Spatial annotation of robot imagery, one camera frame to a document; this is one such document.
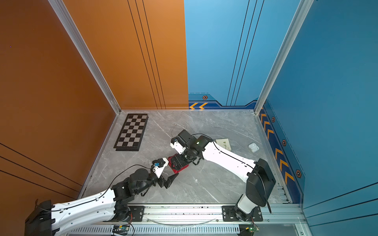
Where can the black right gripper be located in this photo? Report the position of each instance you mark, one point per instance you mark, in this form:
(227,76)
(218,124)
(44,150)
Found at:
(181,162)

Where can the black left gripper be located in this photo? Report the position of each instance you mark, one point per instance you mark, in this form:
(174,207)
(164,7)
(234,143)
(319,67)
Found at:
(162,182)

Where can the red booklet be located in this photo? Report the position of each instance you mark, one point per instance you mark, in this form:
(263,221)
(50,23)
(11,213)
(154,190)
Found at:
(177,163)

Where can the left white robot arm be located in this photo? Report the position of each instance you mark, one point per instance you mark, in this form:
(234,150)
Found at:
(49,219)

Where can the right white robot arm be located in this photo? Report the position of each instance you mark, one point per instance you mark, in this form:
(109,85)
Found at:
(257,175)

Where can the black white chessboard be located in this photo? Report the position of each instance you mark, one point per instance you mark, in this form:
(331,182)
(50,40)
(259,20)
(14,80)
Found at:
(132,131)

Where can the left circuit board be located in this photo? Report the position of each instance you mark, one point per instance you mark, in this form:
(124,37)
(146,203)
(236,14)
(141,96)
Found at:
(121,230)

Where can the circuit board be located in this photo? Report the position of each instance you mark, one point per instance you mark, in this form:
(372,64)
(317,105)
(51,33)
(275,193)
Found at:
(121,230)
(247,230)

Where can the clear plastic earphone case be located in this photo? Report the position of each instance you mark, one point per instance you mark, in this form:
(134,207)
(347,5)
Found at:
(253,147)

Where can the right circuit board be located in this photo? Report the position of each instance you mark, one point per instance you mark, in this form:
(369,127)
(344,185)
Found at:
(247,230)

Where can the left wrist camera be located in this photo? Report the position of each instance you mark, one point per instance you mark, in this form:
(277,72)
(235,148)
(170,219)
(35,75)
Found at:
(158,166)

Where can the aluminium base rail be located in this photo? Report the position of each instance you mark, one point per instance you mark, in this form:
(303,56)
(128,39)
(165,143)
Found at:
(193,214)

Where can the aluminium corner post right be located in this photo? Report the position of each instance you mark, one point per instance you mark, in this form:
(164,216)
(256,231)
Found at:
(289,39)

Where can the aluminium corner post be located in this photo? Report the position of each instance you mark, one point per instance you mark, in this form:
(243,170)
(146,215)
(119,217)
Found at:
(289,39)
(69,25)

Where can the aluminium corner post left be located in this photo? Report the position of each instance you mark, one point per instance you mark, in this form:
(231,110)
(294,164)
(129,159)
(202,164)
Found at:
(69,25)

